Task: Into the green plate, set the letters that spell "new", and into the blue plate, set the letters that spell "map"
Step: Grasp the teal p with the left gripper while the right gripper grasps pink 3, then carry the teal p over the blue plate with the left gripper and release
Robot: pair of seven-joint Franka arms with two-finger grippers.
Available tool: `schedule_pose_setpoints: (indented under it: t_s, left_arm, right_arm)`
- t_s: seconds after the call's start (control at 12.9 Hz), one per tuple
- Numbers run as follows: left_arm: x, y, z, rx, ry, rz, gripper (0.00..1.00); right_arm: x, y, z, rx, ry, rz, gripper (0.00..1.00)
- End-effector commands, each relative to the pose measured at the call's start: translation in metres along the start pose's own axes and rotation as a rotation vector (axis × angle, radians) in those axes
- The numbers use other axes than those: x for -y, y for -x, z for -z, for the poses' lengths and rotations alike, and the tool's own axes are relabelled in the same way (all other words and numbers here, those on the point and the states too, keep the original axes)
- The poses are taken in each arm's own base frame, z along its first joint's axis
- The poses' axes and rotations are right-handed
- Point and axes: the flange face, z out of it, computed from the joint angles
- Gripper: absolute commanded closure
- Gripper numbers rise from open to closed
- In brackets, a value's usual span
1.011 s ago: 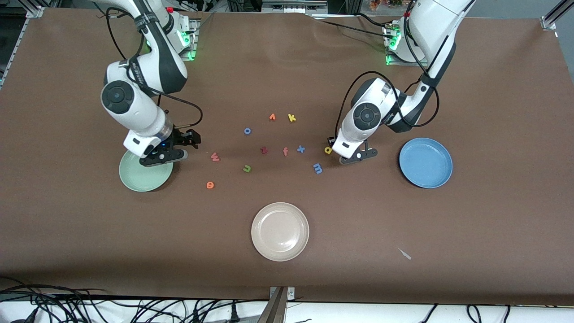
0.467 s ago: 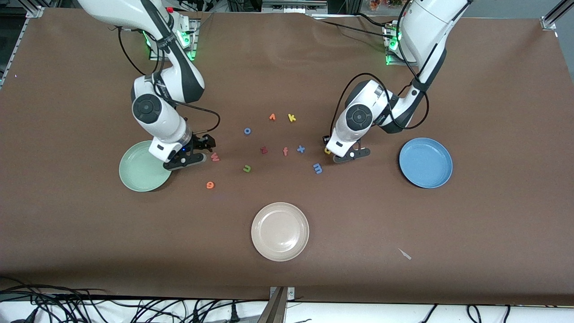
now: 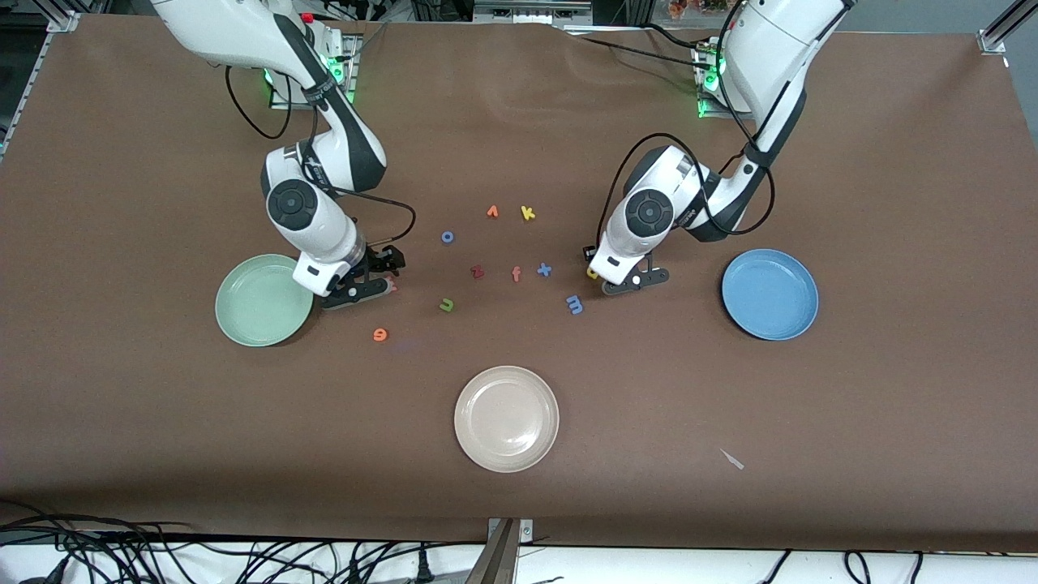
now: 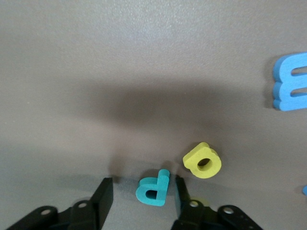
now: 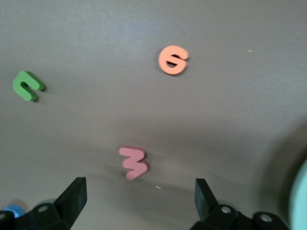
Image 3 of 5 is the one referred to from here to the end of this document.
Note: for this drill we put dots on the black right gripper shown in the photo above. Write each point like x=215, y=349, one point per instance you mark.
x=376, y=259

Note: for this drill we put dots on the blue foam letter m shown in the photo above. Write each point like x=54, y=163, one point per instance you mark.
x=575, y=305

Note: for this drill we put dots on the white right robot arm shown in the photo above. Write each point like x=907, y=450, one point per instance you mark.
x=235, y=32

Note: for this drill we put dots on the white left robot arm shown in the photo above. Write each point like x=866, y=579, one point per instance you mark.
x=770, y=49

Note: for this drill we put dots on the green plate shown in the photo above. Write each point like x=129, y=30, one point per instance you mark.
x=259, y=302

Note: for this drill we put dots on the blue plate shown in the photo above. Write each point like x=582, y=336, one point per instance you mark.
x=770, y=294

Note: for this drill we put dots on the beige plate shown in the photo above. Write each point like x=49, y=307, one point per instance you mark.
x=507, y=418

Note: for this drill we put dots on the grey metal background fixture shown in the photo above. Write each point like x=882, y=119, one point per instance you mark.
x=527, y=12

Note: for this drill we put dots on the white tape scrap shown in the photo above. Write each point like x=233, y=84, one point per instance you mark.
x=734, y=461

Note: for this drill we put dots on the colourful background items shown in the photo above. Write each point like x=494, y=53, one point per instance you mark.
x=697, y=8

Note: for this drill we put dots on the black power plug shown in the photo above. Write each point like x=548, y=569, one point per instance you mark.
x=354, y=572
x=422, y=568

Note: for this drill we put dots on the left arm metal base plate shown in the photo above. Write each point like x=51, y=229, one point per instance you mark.
x=718, y=113

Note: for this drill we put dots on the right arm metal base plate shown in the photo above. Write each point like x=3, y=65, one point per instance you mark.
x=351, y=77

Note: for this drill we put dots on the metal table bracket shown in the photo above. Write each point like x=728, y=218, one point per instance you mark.
x=503, y=551

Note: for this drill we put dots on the aluminium frame rail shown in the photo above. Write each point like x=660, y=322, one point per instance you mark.
x=36, y=73
x=1001, y=28

